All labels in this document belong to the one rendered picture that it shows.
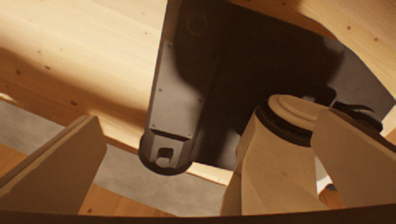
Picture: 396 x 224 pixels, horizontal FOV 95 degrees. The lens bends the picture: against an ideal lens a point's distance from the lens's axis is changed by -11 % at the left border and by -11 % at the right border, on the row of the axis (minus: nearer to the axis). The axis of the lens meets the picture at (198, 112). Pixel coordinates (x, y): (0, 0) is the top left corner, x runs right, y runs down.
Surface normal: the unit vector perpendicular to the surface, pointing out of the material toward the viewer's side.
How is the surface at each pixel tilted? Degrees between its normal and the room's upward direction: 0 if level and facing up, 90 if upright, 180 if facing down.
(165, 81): 0
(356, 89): 0
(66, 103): 0
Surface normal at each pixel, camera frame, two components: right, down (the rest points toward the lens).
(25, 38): -0.07, 0.51
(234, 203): 0.26, -0.82
